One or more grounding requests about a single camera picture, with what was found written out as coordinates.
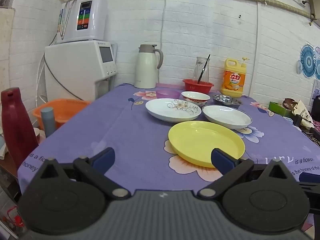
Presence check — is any beige board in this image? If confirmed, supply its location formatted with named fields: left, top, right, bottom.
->
left=0, top=7, right=16, bottom=64

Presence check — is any brown paper bag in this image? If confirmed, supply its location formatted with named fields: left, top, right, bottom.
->
left=282, top=98, right=313, bottom=128

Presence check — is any grey hose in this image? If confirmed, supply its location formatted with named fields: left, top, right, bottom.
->
left=43, top=52, right=84, bottom=101

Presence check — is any white water dispenser with screen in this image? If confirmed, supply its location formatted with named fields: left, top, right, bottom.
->
left=44, top=40, right=118, bottom=103

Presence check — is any white wall cable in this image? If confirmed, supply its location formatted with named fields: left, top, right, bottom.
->
left=255, top=2, right=260, bottom=92
left=160, top=0, right=167, bottom=54

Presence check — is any stainless steel bowl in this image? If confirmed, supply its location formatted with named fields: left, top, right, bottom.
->
left=213, top=94, right=243, bottom=110

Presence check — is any yellow detergent bottle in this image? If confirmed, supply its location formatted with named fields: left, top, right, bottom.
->
left=220, top=57, right=250, bottom=98

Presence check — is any white floral plate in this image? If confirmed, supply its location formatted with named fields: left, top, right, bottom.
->
left=145, top=98, right=202, bottom=123

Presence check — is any purple plastic bowl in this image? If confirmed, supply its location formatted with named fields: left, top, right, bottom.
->
left=156, top=88, right=181, bottom=100

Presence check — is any large blue round wall sticker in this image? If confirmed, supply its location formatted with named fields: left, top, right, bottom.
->
left=299, top=44, right=316, bottom=77

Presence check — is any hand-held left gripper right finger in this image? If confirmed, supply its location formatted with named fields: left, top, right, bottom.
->
left=197, top=148, right=293, bottom=200

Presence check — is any yellow plastic plate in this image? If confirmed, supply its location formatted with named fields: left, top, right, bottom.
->
left=168, top=121, right=245, bottom=168

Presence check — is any metal utensil in basin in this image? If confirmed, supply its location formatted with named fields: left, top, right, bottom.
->
left=197, top=54, right=211, bottom=84

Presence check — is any white blue-rimmed plate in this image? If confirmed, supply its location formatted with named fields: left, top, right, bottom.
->
left=202, top=104, right=252, bottom=130

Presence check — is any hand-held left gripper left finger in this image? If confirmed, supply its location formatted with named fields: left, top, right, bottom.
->
left=37, top=147, right=131, bottom=200

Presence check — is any green box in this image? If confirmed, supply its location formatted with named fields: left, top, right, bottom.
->
left=269, top=101, right=293, bottom=117

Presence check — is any clear glass bottle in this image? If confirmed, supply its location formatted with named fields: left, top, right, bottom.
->
left=194, top=57, right=211, bottom=83

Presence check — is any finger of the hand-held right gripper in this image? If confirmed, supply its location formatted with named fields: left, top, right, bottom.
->
left=298, top=172, right=320, bottom=195

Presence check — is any white water purifier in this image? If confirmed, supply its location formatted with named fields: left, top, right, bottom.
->
left=56, top=0, right=108, bottom=44

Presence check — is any white bowl with red print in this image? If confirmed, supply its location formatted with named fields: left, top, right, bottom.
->
left=181, top=91, right=211, bottom=107

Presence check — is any purple floral tablecloth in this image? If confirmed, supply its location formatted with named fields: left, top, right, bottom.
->
left=17, top=82, right=320, bottom=198

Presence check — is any grey-blue bottle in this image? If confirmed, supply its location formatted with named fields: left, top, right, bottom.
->
left=41, top=107, right=56, bottom=138

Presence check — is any orange plastic basin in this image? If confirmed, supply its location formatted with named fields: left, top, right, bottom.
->
left=32, top=99, right=90, bottom=130

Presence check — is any red plastic basket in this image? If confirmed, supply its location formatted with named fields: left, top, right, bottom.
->
left=182, top=79, right=214, bottom=92

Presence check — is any white thermos jug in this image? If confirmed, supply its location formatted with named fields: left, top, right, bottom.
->
left=134, top=44, right=164, bottom=89

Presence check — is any dark red flask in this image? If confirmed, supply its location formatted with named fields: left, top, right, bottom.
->
left=1, top=87, right=39, bottom=168

